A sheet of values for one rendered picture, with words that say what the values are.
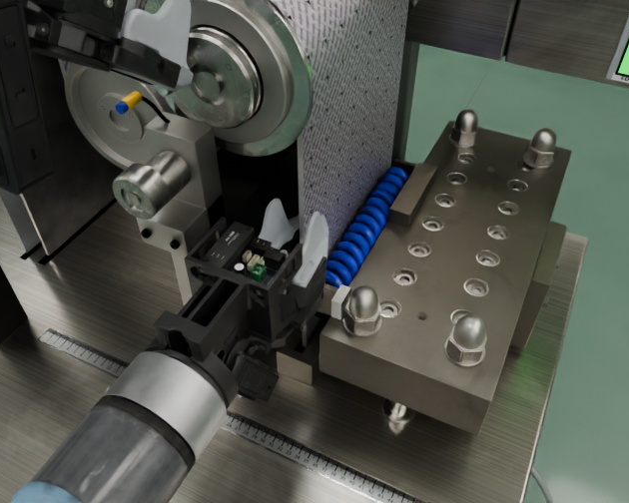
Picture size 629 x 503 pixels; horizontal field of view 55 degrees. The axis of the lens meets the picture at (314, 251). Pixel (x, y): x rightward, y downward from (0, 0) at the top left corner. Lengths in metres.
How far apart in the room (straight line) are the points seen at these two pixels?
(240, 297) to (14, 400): 0.38
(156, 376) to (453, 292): 0.32
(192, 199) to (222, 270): 0.11
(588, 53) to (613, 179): 1.95
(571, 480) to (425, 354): 1.22
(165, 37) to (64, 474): 0.26
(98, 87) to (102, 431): 0.32
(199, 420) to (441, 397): 0.24
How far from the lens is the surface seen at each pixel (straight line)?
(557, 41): 0.74
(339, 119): 0.55
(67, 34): 0.34
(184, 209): 0.53
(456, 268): 0.63
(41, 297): 0.83
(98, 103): 0.59
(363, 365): 0.57
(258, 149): 0.50
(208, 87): 0.47
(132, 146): 0.60
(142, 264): 0.83
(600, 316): 2.10
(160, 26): 0.40
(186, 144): 0.49
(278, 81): 0.44
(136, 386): 0.40
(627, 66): 0.73
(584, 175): 2.64
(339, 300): 0.55
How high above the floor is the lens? 1.47
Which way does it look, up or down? 45 degrees down
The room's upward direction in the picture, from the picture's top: straight up
